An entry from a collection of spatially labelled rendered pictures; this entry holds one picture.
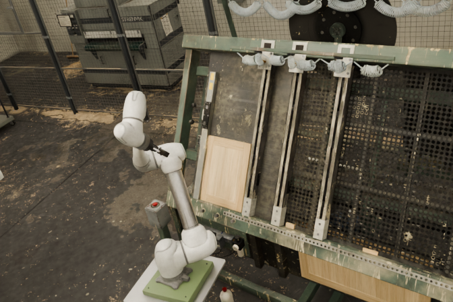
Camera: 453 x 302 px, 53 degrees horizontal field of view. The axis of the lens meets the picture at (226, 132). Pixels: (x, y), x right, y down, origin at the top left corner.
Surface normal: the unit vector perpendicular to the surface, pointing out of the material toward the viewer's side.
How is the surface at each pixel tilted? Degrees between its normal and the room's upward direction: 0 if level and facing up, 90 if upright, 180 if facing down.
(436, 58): 59
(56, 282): 0
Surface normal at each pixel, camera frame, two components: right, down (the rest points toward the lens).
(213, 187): -0.57, 0.00
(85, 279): -0.17, -0.85
